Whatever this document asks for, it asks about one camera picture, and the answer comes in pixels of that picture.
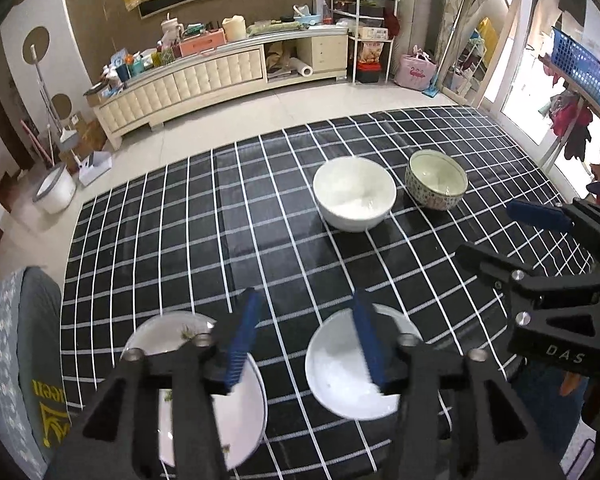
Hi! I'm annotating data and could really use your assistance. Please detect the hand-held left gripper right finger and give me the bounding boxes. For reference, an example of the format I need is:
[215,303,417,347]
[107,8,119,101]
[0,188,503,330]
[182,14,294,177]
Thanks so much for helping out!
[352,289,566,480]

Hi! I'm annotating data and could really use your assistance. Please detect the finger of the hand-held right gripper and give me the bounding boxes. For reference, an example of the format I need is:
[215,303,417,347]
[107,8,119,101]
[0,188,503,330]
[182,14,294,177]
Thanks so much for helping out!
[506,198,600,272]
[454,243,600,302]

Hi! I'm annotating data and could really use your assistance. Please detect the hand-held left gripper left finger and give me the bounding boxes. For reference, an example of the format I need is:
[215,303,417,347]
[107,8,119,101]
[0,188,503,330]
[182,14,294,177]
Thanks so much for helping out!
[45,287,264,480]

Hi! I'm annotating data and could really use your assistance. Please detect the white bowl with floral print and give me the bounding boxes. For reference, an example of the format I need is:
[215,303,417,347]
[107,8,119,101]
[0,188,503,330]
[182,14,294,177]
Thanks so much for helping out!
[304,305,424,421]

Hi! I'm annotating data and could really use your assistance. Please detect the small white plate with scraps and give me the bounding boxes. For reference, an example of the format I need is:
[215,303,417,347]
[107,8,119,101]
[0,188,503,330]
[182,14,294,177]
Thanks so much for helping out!
[124,311,269,469]

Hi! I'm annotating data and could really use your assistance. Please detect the red hanging garment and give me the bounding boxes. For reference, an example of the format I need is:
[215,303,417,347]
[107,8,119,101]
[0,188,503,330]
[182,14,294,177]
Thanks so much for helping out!
[549,91,594,162]

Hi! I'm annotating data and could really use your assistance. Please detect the green patterned bowl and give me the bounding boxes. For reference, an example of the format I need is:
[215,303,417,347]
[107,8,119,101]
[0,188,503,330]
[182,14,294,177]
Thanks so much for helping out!
[404,149,469,212]

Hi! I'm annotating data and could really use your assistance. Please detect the black checked tablecloth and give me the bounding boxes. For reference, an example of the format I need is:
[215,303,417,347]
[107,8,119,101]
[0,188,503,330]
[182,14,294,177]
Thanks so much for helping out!
[60,105,599,480]

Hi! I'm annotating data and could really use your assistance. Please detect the plain white bowl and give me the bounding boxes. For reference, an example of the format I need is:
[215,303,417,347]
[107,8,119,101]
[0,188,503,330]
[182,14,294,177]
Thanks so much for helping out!
[313,156,398,233]

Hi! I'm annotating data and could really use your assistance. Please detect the blue plastic basket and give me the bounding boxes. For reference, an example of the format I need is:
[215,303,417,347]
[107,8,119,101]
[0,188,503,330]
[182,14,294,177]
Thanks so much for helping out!
[549,26,600,109]

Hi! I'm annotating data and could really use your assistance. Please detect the pink bag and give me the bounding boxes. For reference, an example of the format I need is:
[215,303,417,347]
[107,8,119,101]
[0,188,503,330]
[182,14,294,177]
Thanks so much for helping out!
[397,45,439,92]

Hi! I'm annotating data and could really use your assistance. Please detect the patterned beige curtain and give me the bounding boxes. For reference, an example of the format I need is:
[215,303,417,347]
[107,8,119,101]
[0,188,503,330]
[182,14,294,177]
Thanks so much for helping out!
[432,0,482,77]

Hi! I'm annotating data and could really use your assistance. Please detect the red box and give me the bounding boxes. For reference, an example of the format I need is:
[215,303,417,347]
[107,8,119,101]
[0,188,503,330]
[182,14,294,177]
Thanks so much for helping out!
[355,62,384,84]

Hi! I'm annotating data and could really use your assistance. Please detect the white dustpan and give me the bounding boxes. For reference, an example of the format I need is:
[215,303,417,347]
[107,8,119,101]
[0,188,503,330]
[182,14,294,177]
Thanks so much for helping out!
[77,149,114,187]

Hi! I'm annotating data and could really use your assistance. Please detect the snack bag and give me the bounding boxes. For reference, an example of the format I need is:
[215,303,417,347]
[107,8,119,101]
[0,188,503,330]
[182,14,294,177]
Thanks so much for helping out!
[357,39,385,66]

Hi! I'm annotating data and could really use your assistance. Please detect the white mop bucket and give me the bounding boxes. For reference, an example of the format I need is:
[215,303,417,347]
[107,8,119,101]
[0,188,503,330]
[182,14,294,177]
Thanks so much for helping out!
[32,162,77,215]

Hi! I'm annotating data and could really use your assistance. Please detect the cardboard box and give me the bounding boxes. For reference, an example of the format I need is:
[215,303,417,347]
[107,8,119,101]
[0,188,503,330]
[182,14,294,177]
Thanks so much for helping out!
[60,110,109,171]

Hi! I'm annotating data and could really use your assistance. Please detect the cream television cabinet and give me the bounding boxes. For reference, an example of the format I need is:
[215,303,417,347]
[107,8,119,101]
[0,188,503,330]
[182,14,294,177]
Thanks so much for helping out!
[83,27,350,150]

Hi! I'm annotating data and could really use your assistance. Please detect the white paper roll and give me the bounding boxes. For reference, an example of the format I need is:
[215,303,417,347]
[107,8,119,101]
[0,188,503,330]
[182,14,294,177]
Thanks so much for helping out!
[287,55,315,79]

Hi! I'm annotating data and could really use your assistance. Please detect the pink storage box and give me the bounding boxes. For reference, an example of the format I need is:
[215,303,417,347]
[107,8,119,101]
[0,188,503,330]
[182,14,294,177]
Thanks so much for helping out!
[178,28,227,57]

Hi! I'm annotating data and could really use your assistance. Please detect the cream round container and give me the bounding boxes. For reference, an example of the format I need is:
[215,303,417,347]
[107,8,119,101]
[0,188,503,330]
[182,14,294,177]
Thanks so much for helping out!
[221,14,248,42]

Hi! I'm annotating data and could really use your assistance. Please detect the white mop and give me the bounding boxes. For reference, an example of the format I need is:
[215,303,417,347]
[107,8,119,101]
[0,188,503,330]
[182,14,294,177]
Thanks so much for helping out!
[29,44,79,142]

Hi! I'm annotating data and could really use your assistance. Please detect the white tumbler with straw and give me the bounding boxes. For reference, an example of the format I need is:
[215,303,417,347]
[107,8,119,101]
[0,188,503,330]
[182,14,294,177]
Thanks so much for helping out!
[160,13,185,47]

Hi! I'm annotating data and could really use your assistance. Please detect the cream arched frame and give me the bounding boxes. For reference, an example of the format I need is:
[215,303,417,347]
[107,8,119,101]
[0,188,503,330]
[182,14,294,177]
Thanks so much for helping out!
[436,0,527,107]

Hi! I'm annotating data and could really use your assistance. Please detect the white wire rack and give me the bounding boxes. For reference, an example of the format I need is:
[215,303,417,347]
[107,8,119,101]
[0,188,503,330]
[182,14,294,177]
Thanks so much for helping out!
[329,0,400,85]

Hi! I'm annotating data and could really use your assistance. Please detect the round brown wall disc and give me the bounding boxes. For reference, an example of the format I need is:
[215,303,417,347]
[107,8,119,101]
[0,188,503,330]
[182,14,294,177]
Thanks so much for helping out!
[22,26,50,65]
[49,93,72,121]

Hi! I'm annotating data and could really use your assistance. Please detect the brown wooden door frame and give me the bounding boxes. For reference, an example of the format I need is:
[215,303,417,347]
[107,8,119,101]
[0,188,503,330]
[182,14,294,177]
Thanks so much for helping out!
[0,45,35,211]

